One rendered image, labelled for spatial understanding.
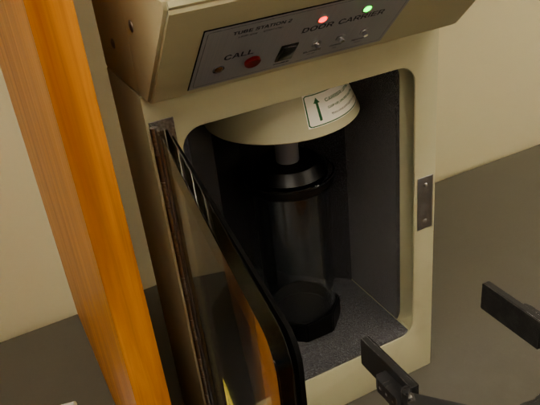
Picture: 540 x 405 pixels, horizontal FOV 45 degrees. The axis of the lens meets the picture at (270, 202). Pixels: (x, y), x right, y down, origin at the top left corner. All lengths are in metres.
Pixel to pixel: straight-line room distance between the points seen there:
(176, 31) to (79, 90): 0.08
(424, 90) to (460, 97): 0.66
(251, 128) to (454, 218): 0.66
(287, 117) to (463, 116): 0.78
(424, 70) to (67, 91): 0.39
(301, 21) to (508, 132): 1.04
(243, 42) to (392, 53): 0.22
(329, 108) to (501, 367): 0.45
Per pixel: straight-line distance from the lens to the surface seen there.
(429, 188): 0.78
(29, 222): 1.08
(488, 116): 1.46
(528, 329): 0.63
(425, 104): 0.73
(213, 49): 0.50
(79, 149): 0.48
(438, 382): 0.93
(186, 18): 0.45
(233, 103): 0.61
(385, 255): 0.86
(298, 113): 0.67
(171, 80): 0.52
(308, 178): 0.75
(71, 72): 0.46
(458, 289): 1.08
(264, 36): 0.52
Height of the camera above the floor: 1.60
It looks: 29 degrees down
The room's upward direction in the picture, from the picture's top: 7 degrees counter-clockwise
